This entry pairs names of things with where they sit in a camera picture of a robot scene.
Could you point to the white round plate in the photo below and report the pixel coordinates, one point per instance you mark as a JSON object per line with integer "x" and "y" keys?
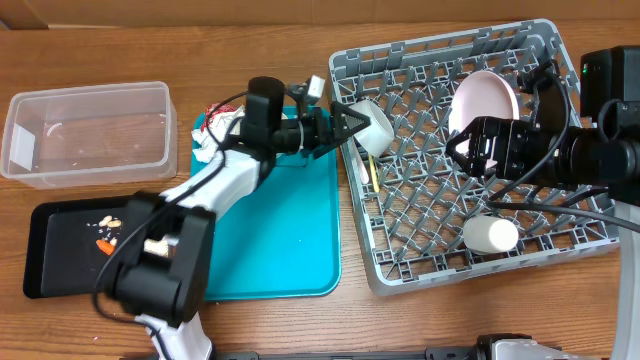
{"x": 485, "y": 94}

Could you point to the red snack wrapper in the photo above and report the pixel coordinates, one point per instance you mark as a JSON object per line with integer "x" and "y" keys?
{"x": 217, "y": 108}

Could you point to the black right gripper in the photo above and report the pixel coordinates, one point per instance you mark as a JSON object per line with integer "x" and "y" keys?
{"x": 507, "y": 134}

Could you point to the clear plastic bin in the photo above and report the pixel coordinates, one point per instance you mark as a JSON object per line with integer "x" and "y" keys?
{"x": 91, "y": 135}

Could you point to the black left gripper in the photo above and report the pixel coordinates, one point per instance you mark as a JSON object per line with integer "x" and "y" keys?
{"x": 336, "y": 131}

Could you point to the peanut and rice scraps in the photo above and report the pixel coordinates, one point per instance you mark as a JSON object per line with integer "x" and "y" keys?
{"x": 108, "y": 229}

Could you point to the yellow plastic utensil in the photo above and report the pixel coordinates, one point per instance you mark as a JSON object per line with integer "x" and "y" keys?
{"x": 374, "y": 176}

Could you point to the black plastic bin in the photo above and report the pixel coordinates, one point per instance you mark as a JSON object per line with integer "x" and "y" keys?
{"x": 62, "y": 255}

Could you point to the teal plastic tray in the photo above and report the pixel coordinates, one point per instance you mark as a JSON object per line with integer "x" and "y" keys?
{"x": 283, "y": 240}

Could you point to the orange carrot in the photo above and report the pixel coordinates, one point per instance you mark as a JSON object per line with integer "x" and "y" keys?
{"x": 105, "y": 246}

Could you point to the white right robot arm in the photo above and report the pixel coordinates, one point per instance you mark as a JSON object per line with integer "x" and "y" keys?
{"x": 605, "y": 158}

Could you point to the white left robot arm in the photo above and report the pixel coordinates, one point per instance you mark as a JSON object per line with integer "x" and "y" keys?
{"x": 159, "y": 272}

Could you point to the white plastic fork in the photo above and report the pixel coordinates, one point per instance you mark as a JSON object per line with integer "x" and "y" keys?
{"x": 361, "y": 156}

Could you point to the white plastic cup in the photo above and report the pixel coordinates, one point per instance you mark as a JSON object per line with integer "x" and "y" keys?
{"x": 489, "y": 235}

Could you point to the grey dishwasher rack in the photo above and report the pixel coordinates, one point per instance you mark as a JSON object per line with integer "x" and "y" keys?
{"x": 411, "y": 231}

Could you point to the grey bowl with peanuts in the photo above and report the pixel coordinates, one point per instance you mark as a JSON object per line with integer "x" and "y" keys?
{"x": 379, "y": 134}

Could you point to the white napkin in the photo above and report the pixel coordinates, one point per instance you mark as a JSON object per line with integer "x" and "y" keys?
{"x": 208, "y": 137}

